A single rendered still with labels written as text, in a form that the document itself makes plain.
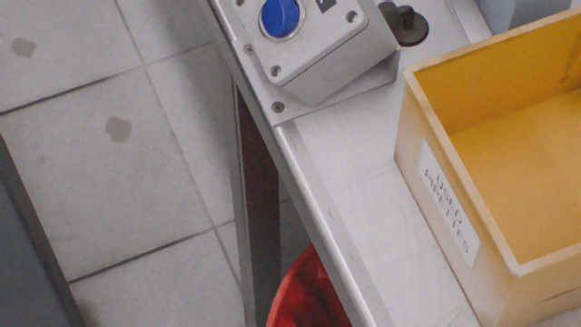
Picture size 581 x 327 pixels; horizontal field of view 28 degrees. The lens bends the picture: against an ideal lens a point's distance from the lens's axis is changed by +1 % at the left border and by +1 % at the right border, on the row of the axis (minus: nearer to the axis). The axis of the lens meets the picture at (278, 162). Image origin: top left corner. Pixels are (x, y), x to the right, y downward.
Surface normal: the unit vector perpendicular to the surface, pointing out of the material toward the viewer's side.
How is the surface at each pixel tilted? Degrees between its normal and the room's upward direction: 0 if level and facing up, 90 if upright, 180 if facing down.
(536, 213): 0
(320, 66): 90
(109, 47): 0
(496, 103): 90
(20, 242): 90
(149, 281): 0
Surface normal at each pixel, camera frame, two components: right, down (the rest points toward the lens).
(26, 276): 0.39, 0.81
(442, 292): -0.01, -0.48
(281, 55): -0.47, -0.24
